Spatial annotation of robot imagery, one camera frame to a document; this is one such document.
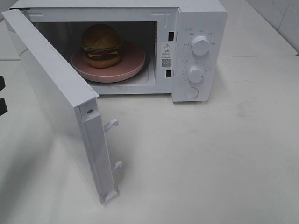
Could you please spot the pink round plate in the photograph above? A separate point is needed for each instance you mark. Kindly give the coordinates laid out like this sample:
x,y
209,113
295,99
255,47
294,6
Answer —
x,y
116,66

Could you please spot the toy burger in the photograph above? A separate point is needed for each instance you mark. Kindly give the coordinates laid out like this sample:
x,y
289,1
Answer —
x,y
101,46

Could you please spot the white microwave oven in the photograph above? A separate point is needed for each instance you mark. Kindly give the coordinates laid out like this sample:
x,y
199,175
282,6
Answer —
x,y
145,22

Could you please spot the white round door button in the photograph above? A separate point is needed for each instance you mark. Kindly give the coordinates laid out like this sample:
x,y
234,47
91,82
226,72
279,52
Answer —
x,y
191,92

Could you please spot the white warning label sticker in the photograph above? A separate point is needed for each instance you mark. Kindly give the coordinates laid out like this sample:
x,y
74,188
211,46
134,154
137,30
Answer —
x,y
166,54

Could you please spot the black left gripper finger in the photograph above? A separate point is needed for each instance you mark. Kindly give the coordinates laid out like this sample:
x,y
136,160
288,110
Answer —
x,y
2,83
3,107

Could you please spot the white microwave door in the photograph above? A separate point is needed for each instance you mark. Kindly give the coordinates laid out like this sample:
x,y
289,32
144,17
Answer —
x,y
69,103

